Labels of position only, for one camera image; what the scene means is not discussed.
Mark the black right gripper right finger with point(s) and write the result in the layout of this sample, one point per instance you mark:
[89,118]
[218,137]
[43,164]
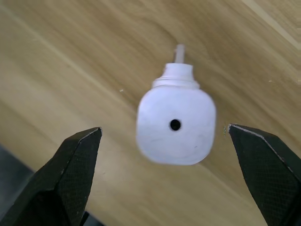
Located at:
[265,174]

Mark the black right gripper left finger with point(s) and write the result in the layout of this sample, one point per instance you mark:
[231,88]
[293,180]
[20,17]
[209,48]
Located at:
[65,179]

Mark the white repellent liquid bottle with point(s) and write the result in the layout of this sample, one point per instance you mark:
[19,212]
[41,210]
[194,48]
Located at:
[176,127]

